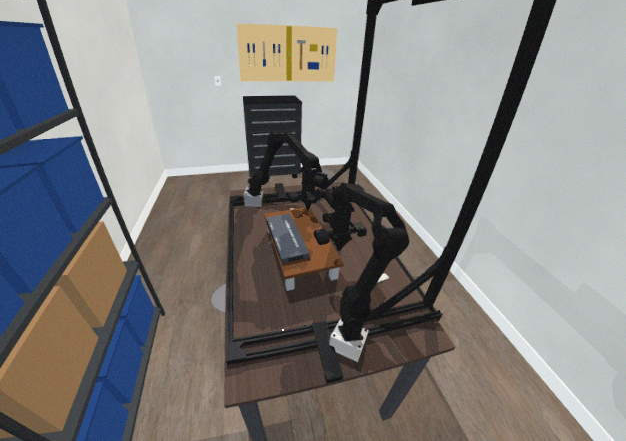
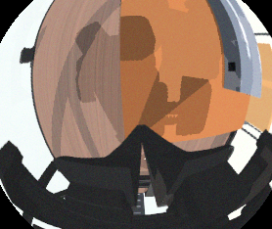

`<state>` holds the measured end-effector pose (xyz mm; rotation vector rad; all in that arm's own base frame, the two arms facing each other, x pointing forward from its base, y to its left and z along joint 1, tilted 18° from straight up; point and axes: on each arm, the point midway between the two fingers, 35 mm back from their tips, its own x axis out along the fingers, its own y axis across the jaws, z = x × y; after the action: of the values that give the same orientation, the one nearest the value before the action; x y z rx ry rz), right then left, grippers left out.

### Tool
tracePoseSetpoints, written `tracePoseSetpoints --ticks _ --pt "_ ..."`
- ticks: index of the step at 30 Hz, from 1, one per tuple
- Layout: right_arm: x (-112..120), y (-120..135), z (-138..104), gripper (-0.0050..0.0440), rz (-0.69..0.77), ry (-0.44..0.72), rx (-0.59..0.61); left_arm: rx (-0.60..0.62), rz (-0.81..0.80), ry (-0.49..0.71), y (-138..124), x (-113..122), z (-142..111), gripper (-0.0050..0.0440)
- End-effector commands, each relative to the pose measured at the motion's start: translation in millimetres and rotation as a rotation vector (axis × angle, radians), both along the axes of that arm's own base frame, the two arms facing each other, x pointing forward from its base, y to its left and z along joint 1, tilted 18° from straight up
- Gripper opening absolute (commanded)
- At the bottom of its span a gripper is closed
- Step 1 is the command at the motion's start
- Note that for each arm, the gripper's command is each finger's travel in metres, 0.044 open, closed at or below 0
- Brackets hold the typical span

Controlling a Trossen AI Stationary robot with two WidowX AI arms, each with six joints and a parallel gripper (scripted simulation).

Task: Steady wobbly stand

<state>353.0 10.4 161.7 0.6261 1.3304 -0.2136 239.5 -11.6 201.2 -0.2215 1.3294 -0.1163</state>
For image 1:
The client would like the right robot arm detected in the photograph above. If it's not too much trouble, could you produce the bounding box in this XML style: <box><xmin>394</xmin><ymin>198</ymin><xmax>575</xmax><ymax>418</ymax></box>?
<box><xmin>247</xmin><ymin>132</ymin><xmax>329</xmax><ymax>204</ymax></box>

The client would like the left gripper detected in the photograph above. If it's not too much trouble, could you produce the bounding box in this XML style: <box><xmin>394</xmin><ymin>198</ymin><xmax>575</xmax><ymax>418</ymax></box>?
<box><xmin>314</xmin><ymin>215</ymin><xmax>367</xmax><ymax>251</ymax></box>

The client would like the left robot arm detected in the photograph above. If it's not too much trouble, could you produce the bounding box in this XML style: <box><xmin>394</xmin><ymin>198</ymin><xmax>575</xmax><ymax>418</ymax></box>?
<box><xmin>323</xmin><ymin>183</ymin><xmax>409</xmax><ymax>342</ymax></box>

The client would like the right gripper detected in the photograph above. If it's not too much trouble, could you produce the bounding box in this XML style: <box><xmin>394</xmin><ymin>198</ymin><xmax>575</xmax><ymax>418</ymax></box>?
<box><xmin>288</xmin><ymin>182</ymin><xmax>327</xmax><ymax>210</ymax></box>

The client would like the brown wooden stand with white legs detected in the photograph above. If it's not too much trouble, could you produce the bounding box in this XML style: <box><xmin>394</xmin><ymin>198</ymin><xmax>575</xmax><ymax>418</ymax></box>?
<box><xmin>264</xmin><ymin>207</ymin><xmax>344</xmax><ymax>291</ymax></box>

